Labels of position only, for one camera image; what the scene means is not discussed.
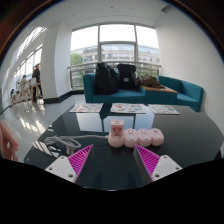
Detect black backpack with label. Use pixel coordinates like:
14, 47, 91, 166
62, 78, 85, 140
116, 63, 139, 91

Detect metal window railing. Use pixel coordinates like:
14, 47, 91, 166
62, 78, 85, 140
67, 60, 162, 91

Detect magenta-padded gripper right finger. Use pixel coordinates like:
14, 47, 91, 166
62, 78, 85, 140
133, 143, 184, 187

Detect teal wood-topped side table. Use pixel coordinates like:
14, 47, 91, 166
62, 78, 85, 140
139, 84, 179, 106

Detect printed sticker sheet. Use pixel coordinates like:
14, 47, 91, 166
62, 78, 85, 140
147, 103, 181, 116
68, 102, 104, 114
110, 102, 148, 115

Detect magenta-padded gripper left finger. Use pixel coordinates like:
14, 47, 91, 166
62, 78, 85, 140
44, 143, 96, 188

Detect person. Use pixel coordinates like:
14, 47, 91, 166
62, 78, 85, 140
31, 63, 44, 103
18, 74, 31, 100

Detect teal armchair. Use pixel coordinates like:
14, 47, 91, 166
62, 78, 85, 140
157, 75, 205, 113

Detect teal two-seat sofa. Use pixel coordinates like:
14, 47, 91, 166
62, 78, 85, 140
82, 73, 147, 105

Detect large black backpack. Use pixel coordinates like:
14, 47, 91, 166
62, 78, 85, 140
93, 62, 120, 96

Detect brown bag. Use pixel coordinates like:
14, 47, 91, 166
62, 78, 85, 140
134, 73, 165, 90

